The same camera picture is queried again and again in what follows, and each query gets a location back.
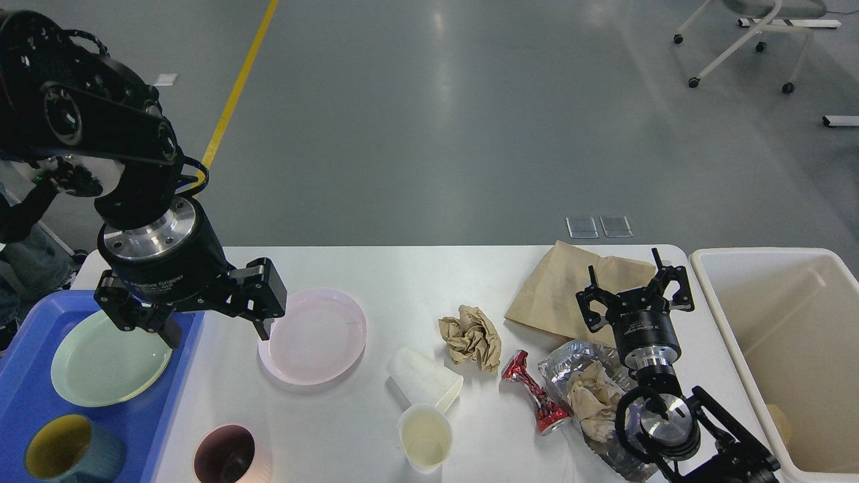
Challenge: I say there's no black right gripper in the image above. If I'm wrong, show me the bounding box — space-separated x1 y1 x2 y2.
575 248 695 368

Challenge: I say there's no white paper cup lying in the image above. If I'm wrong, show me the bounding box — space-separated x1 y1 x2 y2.
387 347 464 413

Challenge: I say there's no cream plastic bin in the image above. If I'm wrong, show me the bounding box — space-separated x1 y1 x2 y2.
690 248 858 482

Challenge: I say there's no clear floor plate right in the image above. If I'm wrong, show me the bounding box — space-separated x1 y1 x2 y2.
599 216 634 238

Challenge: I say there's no pink plate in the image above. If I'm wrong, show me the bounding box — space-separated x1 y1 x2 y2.
258 288 367 386

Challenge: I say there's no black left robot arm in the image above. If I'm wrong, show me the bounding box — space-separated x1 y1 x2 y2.
1 10 287 348

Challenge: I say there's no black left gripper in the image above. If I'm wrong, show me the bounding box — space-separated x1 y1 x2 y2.
94 196 287 349

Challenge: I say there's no crushed red can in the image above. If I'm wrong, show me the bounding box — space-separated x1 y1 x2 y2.
502 350 572 436

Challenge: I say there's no clear floor plate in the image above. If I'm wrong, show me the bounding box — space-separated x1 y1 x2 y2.
566 216 599 239
599 216 634 238

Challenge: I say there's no blue plastic tray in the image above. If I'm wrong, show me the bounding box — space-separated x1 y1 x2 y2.
1 290 203 482

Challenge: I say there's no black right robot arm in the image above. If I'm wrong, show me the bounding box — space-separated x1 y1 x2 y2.
576 250 781 482

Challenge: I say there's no clear floor plate left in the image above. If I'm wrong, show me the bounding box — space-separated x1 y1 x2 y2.
566 216 599 239

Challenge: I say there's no white bar on floor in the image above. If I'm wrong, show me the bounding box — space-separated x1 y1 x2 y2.
822 114 859 128

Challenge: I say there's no white office chair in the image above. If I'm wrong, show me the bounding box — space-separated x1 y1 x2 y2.
687 1 827 94

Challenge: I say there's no pink mug dark inside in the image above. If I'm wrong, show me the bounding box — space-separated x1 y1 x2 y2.
193 424 273 482

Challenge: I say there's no crumpled brown paper ball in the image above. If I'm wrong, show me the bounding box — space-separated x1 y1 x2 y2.
438 305 502 372

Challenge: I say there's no white paper cup upright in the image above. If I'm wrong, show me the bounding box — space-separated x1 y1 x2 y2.
397 403 453 474

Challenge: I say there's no crumpled tissue in bag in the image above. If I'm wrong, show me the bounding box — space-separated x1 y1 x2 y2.
566 362 627 443

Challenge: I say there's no teal mug yellow inside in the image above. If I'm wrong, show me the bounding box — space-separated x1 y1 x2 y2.
23 415 126 482

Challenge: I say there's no light green plate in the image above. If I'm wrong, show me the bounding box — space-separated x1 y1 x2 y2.
51 310 173 407

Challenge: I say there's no person in jeans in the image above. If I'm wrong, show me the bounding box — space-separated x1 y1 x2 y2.
1 155 102 354

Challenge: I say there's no flat brown paper bag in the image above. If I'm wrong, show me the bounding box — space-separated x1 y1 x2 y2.
505 241 656 347

